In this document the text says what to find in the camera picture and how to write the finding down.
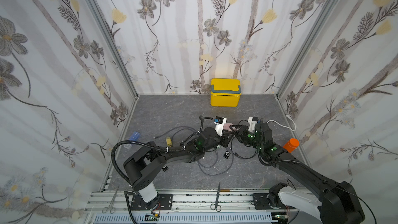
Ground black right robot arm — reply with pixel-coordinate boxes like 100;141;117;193
230;122;365;224

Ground pink power strip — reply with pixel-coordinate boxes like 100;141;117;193
223;123;234;131

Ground orange cylindrical bottle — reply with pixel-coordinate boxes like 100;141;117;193
283;138;300;153

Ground yellow usb charger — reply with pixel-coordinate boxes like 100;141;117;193
166;137;173;147

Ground blue transparent plastic case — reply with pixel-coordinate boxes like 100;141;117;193
123;132;141;149

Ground silver surgical scissors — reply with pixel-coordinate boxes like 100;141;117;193
102;187;119;214

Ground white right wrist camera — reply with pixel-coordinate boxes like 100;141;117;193
248;117;259;133

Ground dark grey usb cable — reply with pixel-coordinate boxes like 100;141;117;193
153;126;200;147

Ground yellow storage box grey handle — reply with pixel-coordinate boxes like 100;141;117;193
210;78;241;107

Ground white power strip cord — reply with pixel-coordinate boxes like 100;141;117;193
266;114;296;131

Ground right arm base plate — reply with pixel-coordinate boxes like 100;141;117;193
252;194;281;210

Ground black handled scissors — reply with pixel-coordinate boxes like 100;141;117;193
210;183;222;212

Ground white slotted cable duct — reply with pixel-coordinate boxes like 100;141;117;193
93;213;277;224

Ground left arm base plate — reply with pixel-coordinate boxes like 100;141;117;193
129;194;173;211

